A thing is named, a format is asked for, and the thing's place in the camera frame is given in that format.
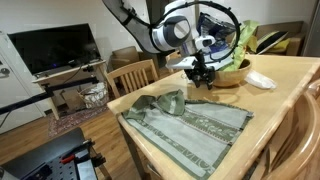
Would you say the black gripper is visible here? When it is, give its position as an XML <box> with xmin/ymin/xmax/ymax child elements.
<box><xmin>184</xmin><ymin>53</ymin><xmax>216</xmax><ymax>91</ymax></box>

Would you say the wooden bowl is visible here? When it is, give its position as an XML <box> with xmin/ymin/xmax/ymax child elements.
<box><xmin>213</xmin><ymin>59</ymin><xmax>253</xmax><ymax>88</ymax></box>

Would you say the green patterned towel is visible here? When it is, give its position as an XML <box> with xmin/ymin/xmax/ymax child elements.
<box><xmin>121</xmin><ymin>89</ymin><xmax>255</xmax><ymax>179</ymax></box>

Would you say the wooden chair back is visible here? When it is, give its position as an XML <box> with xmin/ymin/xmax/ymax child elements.
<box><xmin>165</xmin><ymin>49</ymin><xmax>183</xmax><ymax>74</ymax></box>

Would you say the blue chip bag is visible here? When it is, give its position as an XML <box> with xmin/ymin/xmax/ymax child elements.
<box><xmin>196</xmin><ymin>12</ymin><xmax>238</xmax><ymax>63</ymax></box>

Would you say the white bag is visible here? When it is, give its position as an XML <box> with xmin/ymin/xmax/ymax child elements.
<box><xmin>244</xmin><ymin>69</ymin><xmax>278</xmax><ymax>90</ymax></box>

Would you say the green chip bag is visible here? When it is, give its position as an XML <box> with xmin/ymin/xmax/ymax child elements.
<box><xmin>219</xmin><ymin>19</ymin><xmax>260</xmax><ymax>72</ymax></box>

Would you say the wooden slatted chair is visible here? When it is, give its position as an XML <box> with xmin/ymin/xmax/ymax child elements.
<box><xmin>105</xmin><ymin>58</ymin><xmax>160</xmax><ymax>99</ymax></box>

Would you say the striped cushion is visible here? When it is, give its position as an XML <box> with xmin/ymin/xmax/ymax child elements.
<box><xmin>254</xmin><ymin>30</ymin><xmax>290</xmax><ymax>54</ymax></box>

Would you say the cardboard box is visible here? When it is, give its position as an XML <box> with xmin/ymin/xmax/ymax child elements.
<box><xmin>110</xmin><ymin>45</ymin><xmax>141</xmax><ymax>70</ymax></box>

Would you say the yellow cushion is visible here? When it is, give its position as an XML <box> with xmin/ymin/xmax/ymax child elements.
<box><xmin>248</xmin><ymin>34</ymin><xmax>292</xmax><ymax>55</ymax></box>

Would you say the wooden sofa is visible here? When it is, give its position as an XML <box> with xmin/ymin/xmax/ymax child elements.
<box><xmin>253</xmin><ymin>20</ymin><xmax>306</xmax><ymax>57</ymax></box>

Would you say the round-back wooden chair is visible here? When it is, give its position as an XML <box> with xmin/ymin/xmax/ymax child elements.
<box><xmin>244</xmin><ymin>78</ymin><xmax>320</xmax><ymax>180</ymax></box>

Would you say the patterned rug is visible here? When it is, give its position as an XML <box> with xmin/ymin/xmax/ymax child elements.
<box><xmin>47</xmin><ymin>104</ymin><xmax>111</xmax><ymax>139</ymax></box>

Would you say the wooden television stand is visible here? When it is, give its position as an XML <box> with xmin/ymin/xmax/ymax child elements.
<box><xmin>31</xmin><ymin>59</ymin><xmax>108</xmax><ymax>121</ymax></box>

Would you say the black television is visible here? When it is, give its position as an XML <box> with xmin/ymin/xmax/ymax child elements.
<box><xmin>7</xmin><ymin>22</ymin><xmax>102</xmax><ymax>76</ymax></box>

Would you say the black mounting bar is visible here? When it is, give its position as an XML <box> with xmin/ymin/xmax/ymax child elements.
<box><xmin>0</xmin><ymin>75</ymin><xmax>101</xmax><ymax>116</ymax></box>

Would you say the white door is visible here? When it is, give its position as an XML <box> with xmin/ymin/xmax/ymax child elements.
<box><xmin>0</xmin><ymin>31</ymin><xmax>44</xmax><ymax>134</ymax></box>

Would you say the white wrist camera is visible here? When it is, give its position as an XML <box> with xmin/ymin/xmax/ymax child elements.
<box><xmin>174</xmin><ymin>55</ymin><xmax>198</xmax><ymax>70</ymax></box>

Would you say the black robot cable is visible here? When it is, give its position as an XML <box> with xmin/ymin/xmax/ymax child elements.
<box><xmin>119</xmin><ymin>0</ymin><xmax>242</xmax><ymax>64</ymax></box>

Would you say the red-handled tool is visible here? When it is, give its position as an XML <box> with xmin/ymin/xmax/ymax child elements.
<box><xmin>59</xmin><ymin>153</ymin><xmax>78</xmax><ymax>165</ymax></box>

